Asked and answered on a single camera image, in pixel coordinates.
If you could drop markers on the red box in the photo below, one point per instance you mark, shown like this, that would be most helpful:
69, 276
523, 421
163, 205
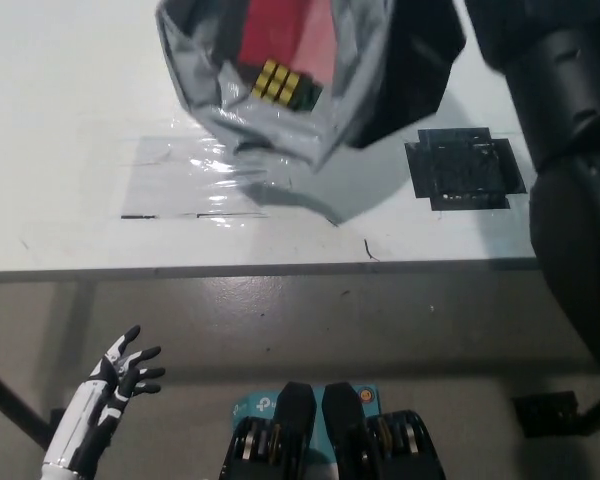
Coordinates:
280, 35

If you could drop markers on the grey black plastic bag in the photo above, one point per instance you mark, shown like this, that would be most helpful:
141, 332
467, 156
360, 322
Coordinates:
280, 130

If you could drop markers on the multicoloured rubik's cube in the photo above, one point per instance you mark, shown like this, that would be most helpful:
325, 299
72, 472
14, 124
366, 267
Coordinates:
275, 82

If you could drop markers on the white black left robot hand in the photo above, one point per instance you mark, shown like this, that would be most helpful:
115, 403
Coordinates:
80, 415

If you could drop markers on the clear tape patch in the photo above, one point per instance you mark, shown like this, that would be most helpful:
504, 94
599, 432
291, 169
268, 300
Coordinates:
170, 185

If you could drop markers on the thin black thread scrap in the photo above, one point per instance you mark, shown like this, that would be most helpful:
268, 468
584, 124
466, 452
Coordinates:
366, 245

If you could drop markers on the black tape square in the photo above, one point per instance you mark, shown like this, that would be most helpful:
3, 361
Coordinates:
460, 170

